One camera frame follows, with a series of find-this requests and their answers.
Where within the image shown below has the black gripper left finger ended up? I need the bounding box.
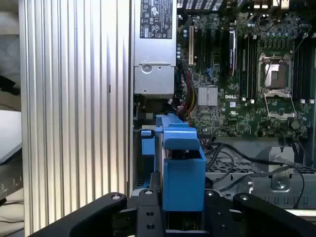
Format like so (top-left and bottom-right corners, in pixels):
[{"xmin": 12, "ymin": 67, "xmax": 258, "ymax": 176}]
[{"xmin": 29, "ymin": 172, "xmax": 166, "ymax": 237}]

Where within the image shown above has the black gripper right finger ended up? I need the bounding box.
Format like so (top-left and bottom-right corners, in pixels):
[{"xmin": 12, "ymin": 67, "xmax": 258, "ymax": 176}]
[{"xmin": 204, "ymin": 189, "xmax": 316, "ymax": 237}]

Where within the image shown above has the hard disk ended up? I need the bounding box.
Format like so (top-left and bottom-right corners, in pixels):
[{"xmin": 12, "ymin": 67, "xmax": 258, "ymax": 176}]
[{"xmin": 140, "ymin": 113, "xmax": 207, "ymax": 233}]

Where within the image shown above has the metal disk bay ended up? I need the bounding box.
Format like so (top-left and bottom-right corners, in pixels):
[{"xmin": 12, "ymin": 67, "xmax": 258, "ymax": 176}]
[{"xmin": 204, "ymin": 137, "xmax": 316, "ymax": 211}]

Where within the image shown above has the black RAM slot row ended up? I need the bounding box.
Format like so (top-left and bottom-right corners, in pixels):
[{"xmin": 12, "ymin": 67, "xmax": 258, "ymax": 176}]
[
  {"xmin": 237, "ymin": 34, "xmax": 259, "ymax": 100},
  {"xmin": 293, "ymin": 37, "xmax": 316, "ymax": 100}
]

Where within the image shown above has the white expansion slot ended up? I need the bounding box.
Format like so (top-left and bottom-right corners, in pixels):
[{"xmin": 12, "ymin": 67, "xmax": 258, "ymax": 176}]
[{"xmin": 188, "ymin": 25, "xmax": 195, "ymax": 66}]

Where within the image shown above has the green motherboard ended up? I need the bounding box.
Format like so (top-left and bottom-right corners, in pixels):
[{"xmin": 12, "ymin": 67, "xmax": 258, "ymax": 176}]
[{"xmin": 176, "ymin": 12, "xmax": 316, "ymax": 139}]

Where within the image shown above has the black PC case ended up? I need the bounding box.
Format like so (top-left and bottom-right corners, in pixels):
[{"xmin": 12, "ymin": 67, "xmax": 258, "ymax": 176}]
[{"xmin": 127, "ymin": 0, "xmax": 316, "ymax": 223}]

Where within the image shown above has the metal socket cover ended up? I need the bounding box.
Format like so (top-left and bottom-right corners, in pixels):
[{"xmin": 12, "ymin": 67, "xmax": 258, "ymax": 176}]
[{"xmin": 263, "ymin": 89, "xmax": 297, "ymax": 119}]

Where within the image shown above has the silver finned heat sink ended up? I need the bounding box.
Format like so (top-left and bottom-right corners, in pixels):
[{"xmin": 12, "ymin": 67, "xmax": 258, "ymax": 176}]
[{"xmin": 197, "ymin": 86, "xmax": 219, "ymax": 107}]

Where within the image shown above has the silver power supply unit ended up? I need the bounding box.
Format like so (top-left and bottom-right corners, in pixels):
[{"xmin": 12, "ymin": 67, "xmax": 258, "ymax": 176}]
[{"xmin": 133, "ymin": 0, "xmax": 177, "ymax": 96}]

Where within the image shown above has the thin metal locking lever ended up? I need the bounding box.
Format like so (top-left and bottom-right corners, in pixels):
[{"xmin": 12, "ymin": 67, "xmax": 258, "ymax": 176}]
[
  {"xmin": 292, "ymin": 26, "xmax": 313, "ymax": 54},
  {"xmin": 262, "ymin": 52, "xmax": 277, "ymax": 88}
]

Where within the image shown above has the CPU socket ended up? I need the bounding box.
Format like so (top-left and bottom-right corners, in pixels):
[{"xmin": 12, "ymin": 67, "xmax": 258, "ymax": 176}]
[{"xmin": 258, "ymin": 52, "xmax": 292, "ymax": 90}]

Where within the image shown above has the black disk wire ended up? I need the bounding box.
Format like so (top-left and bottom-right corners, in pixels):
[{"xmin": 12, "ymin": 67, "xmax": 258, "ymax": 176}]
[
  {"xmin": 205, "ymin": 144, "xmax": 249, "ymax": 192},
  {"xmin": 207, "ymin": 142, "xmax": 316, "ymax": 171}
]

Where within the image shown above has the coloured power wire bundle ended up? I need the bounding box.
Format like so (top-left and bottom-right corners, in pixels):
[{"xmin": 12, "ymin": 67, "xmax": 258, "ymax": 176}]
[{"xmin": 177, "ymin": 60, "xmax": 198, "ymax": 124}]

